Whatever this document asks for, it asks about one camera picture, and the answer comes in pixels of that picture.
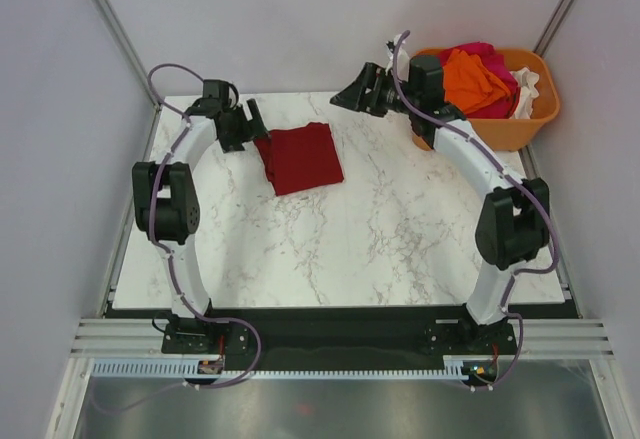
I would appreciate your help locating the orange plastic basket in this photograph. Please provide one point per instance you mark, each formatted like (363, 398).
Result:
(511, 134)

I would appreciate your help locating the magenta pink t shirt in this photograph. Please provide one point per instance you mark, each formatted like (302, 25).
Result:
(495, 62)

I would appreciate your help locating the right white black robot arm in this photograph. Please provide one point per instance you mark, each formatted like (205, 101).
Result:
(511, 227)

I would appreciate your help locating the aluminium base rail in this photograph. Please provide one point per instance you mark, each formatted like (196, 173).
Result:
(398, 231)

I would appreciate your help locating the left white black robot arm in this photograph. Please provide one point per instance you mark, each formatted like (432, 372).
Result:
(166, 204)

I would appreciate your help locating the white t shirt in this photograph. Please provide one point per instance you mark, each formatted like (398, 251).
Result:
(527, 81)

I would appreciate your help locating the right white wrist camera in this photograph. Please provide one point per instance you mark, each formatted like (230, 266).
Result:
(398, 58)

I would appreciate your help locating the white slotted cable duct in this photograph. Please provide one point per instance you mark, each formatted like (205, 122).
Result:
(211, 367)

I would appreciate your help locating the aluminium frame post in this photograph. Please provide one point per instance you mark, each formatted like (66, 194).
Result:
(553, 25)
(124, 45)

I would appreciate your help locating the left aluminium frame post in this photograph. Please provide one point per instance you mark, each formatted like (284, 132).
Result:
(124, 45)

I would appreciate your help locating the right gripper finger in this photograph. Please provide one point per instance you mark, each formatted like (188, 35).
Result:
(355, 97)
(373, 72)

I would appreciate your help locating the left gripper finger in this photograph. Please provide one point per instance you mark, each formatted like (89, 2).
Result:
(231, 146)
(256, 123)

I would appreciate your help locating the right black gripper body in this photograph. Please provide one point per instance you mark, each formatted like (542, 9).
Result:
(386, 95)

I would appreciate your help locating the orange t shirt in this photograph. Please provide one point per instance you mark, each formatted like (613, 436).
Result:
(469, 84)

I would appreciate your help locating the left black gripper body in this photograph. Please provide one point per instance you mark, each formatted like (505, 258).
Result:
(238, 127)

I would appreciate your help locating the dark red t shirt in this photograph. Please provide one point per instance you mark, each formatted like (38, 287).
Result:
(300, 159)

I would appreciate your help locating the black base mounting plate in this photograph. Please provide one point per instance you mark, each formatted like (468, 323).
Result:
(337, 336)

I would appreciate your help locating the right aluminium frame post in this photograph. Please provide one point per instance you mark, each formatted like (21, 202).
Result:
(553, 25)

